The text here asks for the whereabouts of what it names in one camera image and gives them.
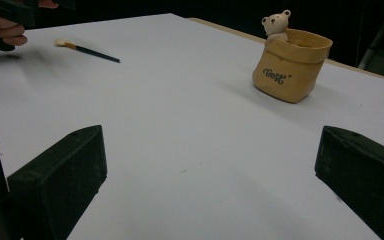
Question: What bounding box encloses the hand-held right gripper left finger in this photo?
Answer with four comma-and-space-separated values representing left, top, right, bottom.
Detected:
7, 125, 108, 240

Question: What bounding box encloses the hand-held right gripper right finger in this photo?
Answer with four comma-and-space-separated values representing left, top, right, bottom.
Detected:
314, 125, 384, 240

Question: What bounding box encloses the dark-handled makeup brush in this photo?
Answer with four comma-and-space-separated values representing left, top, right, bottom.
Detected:
54, 38, 121, 64

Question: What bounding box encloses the tan bear pen holder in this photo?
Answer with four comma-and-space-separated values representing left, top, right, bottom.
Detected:
251, 9, 334, 104

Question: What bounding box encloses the white table cover sheet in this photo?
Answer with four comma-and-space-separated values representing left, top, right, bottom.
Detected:
0, 13, 384, 240

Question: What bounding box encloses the black metal frame stand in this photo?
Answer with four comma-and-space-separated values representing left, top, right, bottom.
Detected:
356, 0, 384, 83

